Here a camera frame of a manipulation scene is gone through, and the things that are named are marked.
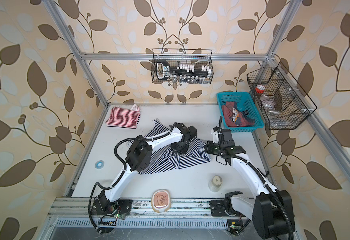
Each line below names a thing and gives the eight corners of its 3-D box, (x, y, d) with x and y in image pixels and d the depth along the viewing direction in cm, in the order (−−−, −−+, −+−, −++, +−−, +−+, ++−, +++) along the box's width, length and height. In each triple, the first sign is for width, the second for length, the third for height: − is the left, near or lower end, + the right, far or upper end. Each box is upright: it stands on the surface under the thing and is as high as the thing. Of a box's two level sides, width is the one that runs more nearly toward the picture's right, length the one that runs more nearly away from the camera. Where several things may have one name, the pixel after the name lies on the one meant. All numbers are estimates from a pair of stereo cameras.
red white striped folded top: (107, 128, 109) (104, 124, 105) (114, 108, 121) (112, 104, 118) (137, 128, 109) (136, 124, 105) (142, 108, 121) (141, 104, 118)
